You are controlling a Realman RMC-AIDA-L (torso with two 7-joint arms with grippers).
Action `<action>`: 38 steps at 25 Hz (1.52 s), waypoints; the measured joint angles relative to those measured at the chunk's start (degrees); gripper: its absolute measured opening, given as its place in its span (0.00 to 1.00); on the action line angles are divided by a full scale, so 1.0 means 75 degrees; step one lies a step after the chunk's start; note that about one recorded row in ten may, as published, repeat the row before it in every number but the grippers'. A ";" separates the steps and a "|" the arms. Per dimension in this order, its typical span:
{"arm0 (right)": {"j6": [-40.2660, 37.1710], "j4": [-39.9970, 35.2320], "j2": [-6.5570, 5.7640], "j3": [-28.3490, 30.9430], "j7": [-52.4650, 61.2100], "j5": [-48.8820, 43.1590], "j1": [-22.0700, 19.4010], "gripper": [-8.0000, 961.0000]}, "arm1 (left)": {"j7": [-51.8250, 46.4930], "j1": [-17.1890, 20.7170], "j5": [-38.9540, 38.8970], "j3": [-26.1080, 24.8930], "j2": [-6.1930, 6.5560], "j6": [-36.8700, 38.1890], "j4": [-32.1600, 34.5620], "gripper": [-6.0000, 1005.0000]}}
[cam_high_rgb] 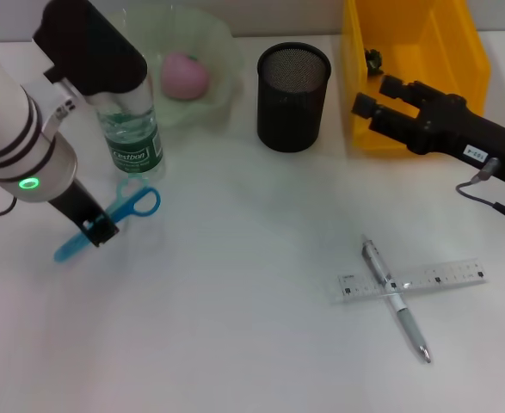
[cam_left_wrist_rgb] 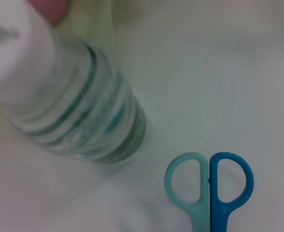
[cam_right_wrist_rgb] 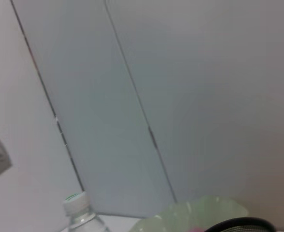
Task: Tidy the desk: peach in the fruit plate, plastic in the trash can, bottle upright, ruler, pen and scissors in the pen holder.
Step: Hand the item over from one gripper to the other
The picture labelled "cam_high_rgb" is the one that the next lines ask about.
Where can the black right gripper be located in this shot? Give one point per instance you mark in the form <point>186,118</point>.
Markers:
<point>471,129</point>

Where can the green plastic wrapper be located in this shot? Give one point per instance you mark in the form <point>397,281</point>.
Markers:
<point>373,62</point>

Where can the pink toy peach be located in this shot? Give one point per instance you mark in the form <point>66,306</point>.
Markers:
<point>185,77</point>

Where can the clear bottle green label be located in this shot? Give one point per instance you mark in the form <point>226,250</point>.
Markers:
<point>133,150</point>

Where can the silver pen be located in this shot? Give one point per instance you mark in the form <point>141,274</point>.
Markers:
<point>411,327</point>

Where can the clear plastic ruler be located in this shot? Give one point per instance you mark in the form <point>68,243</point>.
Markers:
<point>441,275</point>

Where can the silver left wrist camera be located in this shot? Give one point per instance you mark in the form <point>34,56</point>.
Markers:
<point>93,56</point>

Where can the green translucent fruit plate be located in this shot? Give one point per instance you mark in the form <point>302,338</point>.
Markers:
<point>200,107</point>

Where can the black mesh pen holder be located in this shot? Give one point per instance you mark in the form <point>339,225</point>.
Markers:
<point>291,116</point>

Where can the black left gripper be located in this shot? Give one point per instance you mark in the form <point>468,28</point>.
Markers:
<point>75,202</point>

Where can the yellow plastic bin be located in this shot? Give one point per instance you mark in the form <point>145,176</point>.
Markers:
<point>415,51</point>

